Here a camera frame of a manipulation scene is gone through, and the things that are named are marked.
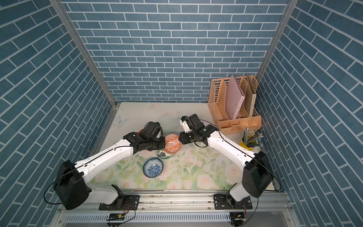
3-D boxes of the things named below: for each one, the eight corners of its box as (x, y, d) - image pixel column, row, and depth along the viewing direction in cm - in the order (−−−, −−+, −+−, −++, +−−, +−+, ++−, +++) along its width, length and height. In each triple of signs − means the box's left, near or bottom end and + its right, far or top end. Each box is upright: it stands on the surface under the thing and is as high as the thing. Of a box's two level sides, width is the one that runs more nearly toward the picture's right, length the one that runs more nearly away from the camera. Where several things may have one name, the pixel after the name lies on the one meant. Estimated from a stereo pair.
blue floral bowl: (142, 178, 83) (141, 175, 80) (146, 160, 90) (144, 157, 87) (162, 178, 83) (161, 175, 80) (164, 160, 90) (163, 157, 87)
